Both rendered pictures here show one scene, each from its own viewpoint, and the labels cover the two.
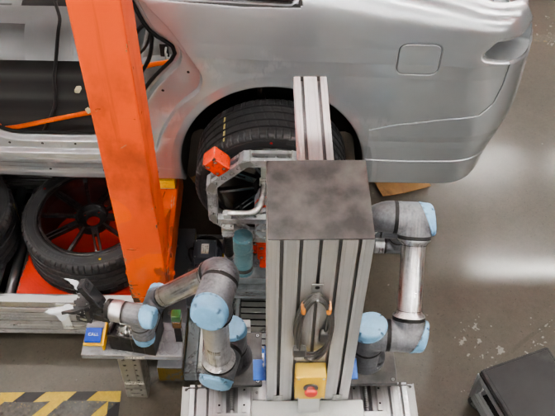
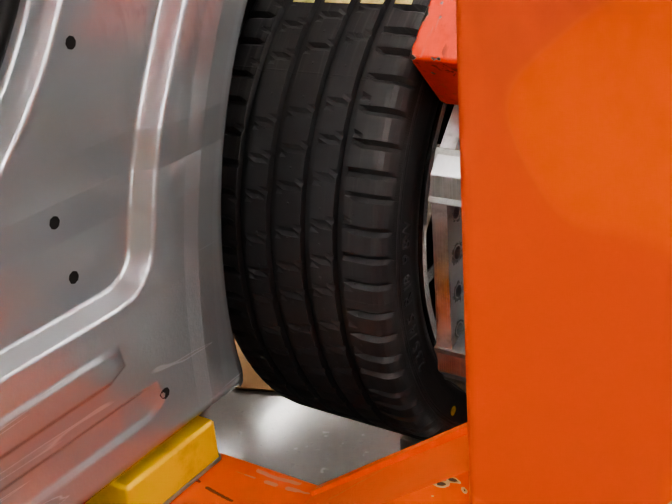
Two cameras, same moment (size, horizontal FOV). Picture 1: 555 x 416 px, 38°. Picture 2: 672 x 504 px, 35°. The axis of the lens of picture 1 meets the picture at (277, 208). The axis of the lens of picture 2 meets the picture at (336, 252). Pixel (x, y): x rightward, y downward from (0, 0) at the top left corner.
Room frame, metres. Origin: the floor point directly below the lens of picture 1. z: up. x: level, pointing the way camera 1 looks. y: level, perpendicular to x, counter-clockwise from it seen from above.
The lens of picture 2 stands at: (1.80, 1.16, 1.32)
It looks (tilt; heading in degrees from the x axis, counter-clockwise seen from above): 24 degrees down; 305
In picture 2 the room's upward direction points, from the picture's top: 5 degrees counter-clockwise
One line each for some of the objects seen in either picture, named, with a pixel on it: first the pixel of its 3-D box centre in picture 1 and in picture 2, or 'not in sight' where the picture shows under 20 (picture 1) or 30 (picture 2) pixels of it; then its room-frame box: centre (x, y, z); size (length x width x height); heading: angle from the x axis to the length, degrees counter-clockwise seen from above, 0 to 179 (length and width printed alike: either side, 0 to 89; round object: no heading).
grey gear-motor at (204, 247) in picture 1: (206, 271); not in sight; (2.28, 0.34, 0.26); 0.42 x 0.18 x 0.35; 0
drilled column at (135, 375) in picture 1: (134, 366); not in sight; (1.79, 0.64, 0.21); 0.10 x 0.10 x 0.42; 0
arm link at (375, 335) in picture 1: (371, 333); not in sight; (1.51, -0.34, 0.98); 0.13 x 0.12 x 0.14; 87
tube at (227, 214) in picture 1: (245, 192); not in sight; (2.13, 0.13, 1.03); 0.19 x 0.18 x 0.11; 0
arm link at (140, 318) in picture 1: (139, 315); not in sight; (1.42, 0.45, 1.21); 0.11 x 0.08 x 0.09; 77
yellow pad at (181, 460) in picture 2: (161, 174); (127, 455); (2.51, 0.54, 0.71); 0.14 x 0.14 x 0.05; 0
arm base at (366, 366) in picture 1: (366, 349); not in sight; (1.51, -0.34, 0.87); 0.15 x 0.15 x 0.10
